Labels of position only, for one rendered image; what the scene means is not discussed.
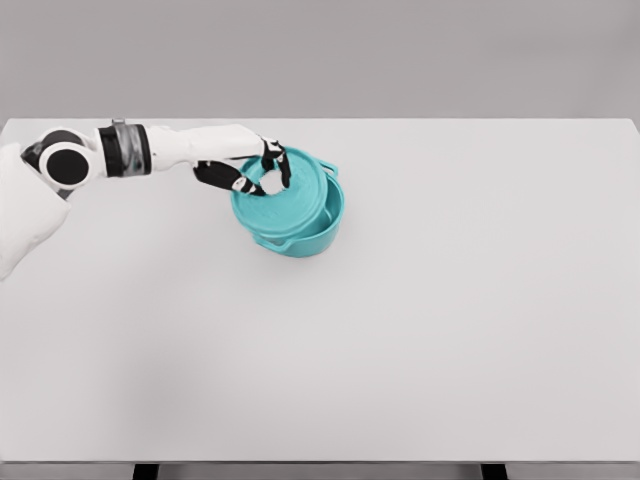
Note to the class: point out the teal pot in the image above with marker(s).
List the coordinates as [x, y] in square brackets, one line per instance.
[320, 227]

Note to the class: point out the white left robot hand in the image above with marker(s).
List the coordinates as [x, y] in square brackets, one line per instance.
[230, 142]

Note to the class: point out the teal pot lid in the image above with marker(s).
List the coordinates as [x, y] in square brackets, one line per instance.
[280, 200]

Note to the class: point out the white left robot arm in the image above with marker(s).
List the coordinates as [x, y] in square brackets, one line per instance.
[60, 165]

